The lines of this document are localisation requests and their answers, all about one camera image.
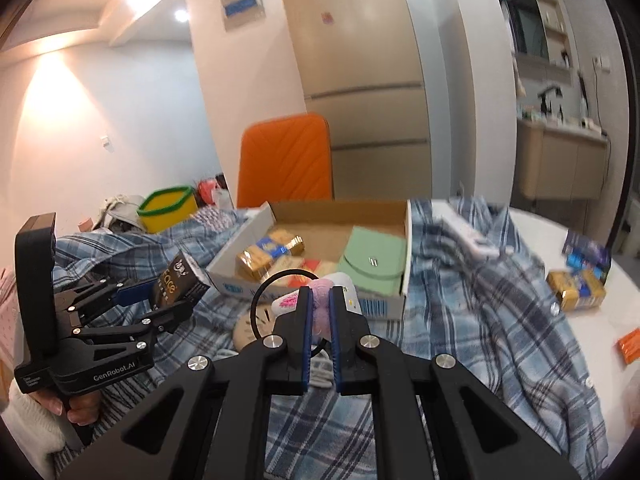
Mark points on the gold cigarette pack on table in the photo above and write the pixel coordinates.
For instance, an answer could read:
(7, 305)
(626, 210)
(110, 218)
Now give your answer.
(576, 290)

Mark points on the light blue small pack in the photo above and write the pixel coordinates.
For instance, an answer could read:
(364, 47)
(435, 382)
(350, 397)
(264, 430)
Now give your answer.
(579, 262)

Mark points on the red bag on floor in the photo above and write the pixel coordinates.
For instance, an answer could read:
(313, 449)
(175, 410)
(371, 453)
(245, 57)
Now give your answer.
(209, 190)

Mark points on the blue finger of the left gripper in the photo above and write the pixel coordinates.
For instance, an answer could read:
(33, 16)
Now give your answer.
(124, 295)

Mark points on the red gold cigarette carton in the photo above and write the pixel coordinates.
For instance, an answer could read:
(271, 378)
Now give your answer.
(319, 268)

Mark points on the dark blue small box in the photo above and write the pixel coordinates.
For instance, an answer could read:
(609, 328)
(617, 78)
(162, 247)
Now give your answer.
(583, 248)

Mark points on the white remote control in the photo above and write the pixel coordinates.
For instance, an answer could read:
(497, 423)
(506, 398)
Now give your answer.
(473, 241)

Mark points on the orange small box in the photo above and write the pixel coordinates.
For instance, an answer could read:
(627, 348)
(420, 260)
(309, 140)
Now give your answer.
(629, 346)

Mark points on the black cigarette box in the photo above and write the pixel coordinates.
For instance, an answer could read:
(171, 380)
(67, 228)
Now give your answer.
(182, 280)

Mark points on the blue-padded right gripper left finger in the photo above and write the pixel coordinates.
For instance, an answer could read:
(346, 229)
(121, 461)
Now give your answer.
(208, 420)

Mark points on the yellow blue cigarette pack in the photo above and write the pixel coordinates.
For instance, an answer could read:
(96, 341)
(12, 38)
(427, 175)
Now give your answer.
(256, 260)

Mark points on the yellow bin green rim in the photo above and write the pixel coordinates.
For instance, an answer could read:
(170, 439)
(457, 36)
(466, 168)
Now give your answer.
(164, 208)

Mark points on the green felt pouch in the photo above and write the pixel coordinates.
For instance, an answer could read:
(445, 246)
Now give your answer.
(374, 261)

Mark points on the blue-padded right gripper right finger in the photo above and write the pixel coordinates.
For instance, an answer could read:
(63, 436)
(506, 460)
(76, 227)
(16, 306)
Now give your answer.
(432, 418)

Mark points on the cardboard tray box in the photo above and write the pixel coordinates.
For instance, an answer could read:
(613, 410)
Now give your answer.
(325, 228)

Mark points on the bathroom vanity cabinet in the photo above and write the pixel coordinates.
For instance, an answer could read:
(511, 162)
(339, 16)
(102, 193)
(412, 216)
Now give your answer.
(559, 163)

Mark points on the bathroom mirror cabinet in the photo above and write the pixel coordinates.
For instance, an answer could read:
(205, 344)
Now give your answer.
(541, 40)

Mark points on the beige round perforated disc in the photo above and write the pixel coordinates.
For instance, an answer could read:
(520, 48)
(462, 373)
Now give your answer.
(243, 334)

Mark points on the beige refrigerator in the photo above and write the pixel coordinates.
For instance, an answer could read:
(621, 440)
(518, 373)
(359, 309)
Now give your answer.
(360, 68)

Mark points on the orange chair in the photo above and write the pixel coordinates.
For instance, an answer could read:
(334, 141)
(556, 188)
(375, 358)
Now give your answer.
(286, 159)

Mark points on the person's left hand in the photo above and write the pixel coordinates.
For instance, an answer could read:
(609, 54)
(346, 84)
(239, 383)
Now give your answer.
(79, 410)

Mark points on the blue plaid shirt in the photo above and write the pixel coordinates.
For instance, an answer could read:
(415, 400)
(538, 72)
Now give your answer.
(499, 319)

